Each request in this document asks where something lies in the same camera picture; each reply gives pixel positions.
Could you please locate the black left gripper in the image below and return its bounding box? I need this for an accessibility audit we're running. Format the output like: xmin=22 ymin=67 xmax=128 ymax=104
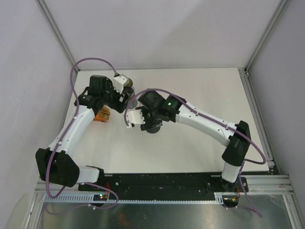
xmin=100 ymin=80 xmax=130 ymax=113

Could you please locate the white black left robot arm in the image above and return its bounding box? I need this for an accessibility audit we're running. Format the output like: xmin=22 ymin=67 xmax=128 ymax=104
xmin=35 ymin=75 xmax=134 ymax=191

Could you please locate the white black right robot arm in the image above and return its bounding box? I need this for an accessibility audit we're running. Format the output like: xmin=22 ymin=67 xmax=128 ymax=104
xmin=138 ymin=90 xmax=251 ymax=191

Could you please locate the dark glass jar wooden band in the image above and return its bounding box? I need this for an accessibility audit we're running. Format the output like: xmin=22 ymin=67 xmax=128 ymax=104
xmin=123 ymin=78 xmax=135 ymax=98

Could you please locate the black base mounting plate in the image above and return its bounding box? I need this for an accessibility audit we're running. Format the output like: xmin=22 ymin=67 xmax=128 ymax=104
xmin=78 ymin=171 xmax=250 ymax=201

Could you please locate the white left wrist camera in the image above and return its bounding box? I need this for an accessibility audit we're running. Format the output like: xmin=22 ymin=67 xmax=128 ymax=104
xmin=112 ymin=75 xmax=128 ymax=94

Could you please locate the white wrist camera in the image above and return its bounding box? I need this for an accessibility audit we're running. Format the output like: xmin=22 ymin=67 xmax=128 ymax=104
xmin=112 ymin=75 xmax=128 ymax=94
xmin=126 ymin=109 xmax=145 ymax=129

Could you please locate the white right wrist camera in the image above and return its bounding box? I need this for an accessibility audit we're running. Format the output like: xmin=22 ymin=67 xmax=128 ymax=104
xmin=126 ymin=109 xmax=145 ymax=129

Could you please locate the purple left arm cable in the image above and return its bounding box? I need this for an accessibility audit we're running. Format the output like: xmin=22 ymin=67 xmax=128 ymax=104
xmin=45 ymin=57 xmax=120 ymax=213

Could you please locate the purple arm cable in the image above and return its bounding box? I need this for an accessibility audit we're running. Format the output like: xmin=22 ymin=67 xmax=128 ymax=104
xmin=45 ymin=57 xmax=120 ymax=213
xmin=123 ymin=88 xmax=267 ymax=218

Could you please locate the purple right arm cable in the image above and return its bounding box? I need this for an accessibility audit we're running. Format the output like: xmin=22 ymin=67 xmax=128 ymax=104
xmin=123 ymin=88 xmax=267 ymax=218

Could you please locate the grey slotted cable duct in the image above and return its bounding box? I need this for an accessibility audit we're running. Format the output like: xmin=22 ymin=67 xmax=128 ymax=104
xmin=40 ymin=192 xmax=239 ymax=206

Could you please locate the aluminium corner post left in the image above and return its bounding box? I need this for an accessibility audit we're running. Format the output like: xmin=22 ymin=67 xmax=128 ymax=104
xmin=35 ymin=0 xmax=76 ymax=66

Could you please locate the aluminium corner post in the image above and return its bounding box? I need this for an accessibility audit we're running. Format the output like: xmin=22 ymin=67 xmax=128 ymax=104
xmin=244 ymin=0 xmax=291 ymax=73
xmin=35 ymin=0 xmax=76 ymax=66

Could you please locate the aluminium corner post right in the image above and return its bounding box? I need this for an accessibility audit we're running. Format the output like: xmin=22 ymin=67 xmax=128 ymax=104
xmin=244 ymin=0 xmax=291 ymax=73

